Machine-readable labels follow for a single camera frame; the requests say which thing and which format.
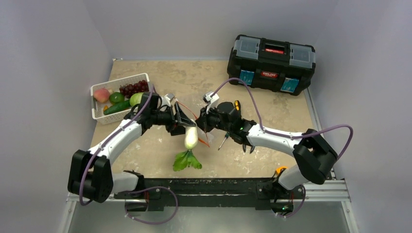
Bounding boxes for green handled screwdriver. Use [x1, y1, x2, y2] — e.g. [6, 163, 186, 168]
[218, 132, 230, 150]

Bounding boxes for black pliers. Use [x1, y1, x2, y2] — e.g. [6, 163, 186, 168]
[242, 144, 256, 154]

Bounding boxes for peach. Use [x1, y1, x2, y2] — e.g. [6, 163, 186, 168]
[93, 88, 111, 103]

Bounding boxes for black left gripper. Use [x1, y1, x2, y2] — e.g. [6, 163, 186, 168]
[150, 103, 194, 135]

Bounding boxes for white perforated basket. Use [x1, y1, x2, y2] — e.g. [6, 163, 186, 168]
[90, 73, 152, 125]

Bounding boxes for white radish with leaves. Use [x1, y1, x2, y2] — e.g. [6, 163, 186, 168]
[172, 127, 203, 171]

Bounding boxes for black yellow screwdriver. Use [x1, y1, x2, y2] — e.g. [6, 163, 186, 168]
[234, 100, 241, 112]

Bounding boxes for clear zip bag orange zipper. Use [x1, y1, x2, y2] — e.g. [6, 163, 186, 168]
[175, 101, 215, 149]

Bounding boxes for green cabbage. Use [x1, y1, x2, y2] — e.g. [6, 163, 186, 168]
[129, 92, 144, 106]

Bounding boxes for green cucumber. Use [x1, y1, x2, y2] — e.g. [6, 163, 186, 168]
[103, 100, 130, 116]

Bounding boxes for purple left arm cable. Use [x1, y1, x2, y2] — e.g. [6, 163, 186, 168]
[79, 84, 156, 206]

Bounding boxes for red grape bunch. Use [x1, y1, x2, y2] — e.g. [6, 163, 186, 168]
[119, 80, 149, 99]

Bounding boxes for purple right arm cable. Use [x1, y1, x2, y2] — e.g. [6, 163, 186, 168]
[210, 78, 354, 162]

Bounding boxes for black toolbox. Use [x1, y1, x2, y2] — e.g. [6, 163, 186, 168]
[227, 34, 316, 96]

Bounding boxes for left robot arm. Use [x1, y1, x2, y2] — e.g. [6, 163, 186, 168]
[68, 92, 196, 203]

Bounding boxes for yellow handled tool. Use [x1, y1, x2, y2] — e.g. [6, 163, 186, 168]
[275, 166, 288, 175]

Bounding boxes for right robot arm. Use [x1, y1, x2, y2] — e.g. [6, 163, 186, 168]
[196, 102, 338, 198]

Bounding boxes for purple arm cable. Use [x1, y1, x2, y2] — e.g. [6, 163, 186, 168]
[210, 78, 354, 162]
[79, 84, 156, 206]

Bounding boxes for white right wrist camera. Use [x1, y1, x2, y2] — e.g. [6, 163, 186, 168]
[203, 91, 219, 114]

